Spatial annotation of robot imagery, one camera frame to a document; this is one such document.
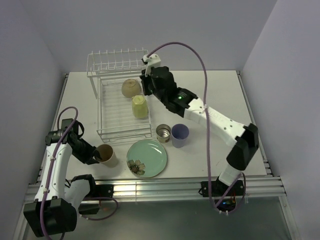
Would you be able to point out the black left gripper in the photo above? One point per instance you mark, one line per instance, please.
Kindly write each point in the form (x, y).
(89, 154)

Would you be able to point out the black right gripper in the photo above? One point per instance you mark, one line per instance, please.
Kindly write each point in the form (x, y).
(144, 79)

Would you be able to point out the brown paper-like cup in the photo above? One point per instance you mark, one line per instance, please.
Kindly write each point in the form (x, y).
(108, 155)

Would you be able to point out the beige ceramic bowl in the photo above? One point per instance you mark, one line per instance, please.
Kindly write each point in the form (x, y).
(130, 88)

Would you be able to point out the pale yellow mug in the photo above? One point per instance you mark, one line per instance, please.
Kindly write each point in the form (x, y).
(139, 107)

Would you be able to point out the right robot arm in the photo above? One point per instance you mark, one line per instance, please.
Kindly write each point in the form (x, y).
(243, 139)

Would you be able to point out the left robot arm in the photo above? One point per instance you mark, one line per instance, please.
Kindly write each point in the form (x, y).
(55, 208)

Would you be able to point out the small metal-lined beige cup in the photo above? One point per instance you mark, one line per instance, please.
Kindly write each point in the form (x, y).
(163, 133)

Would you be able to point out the green floral plate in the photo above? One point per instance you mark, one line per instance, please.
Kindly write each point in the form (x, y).
(146, 158)

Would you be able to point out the lavender plastic cup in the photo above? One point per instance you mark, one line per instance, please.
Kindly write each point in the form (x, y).
(179, 135)

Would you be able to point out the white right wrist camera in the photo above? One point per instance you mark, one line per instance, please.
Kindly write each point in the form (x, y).
(152, 61)

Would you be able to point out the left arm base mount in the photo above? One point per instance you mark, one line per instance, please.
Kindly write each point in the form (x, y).
(102, 192)

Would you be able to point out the white wire dish rack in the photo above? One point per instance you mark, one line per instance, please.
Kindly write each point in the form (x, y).
(115, 120)

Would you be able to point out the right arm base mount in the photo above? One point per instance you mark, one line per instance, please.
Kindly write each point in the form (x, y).
(212, 188)

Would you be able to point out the aluminium frame rail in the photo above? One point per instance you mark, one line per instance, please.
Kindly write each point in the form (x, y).
(184, 189)

